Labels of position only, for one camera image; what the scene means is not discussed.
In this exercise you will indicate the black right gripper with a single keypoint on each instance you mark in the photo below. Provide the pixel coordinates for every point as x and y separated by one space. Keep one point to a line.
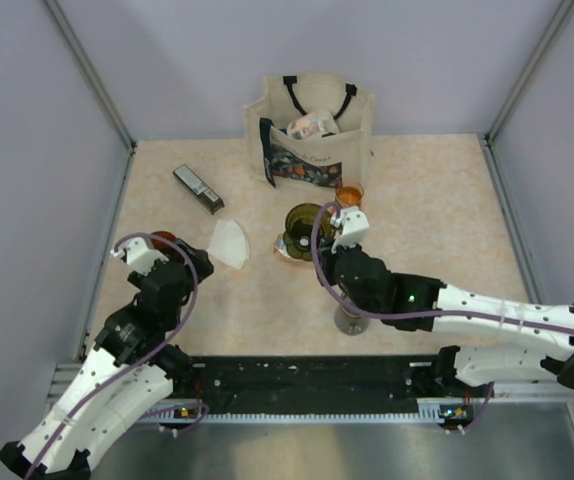
327 259

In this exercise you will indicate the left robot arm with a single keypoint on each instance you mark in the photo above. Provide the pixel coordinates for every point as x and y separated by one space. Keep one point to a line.
130 367

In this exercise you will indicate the dark green glass dripper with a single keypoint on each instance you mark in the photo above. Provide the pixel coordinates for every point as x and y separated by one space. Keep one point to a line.
298 226

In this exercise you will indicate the black rectangular box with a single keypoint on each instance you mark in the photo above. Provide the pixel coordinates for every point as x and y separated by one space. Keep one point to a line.
200 190

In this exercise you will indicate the beige canvas tote bag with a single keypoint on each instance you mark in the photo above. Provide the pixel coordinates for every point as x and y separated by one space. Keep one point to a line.
325 162

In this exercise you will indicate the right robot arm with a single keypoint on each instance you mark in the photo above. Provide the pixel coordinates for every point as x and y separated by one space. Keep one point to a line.
531 341

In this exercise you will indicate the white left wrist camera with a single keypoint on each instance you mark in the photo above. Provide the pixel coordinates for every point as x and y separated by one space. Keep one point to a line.
139 255

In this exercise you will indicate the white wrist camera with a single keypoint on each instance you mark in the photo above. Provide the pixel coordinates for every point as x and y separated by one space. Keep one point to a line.
139 255
351 224

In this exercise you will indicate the pink pouch in bag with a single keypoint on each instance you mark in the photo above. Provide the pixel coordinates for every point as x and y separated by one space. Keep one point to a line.
317 124

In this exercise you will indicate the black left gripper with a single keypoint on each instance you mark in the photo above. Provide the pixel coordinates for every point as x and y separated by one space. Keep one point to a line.
199 258

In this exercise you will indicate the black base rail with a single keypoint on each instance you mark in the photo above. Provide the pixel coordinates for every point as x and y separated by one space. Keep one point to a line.
315 385

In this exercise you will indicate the pink liquid soap bottle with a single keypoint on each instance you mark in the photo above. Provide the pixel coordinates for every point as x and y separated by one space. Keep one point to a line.
280 249

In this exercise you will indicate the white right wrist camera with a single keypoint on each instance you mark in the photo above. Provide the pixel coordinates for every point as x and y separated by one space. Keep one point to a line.
351 224

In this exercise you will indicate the dark glass beaker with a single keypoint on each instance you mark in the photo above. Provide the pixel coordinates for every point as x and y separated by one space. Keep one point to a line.
348 321

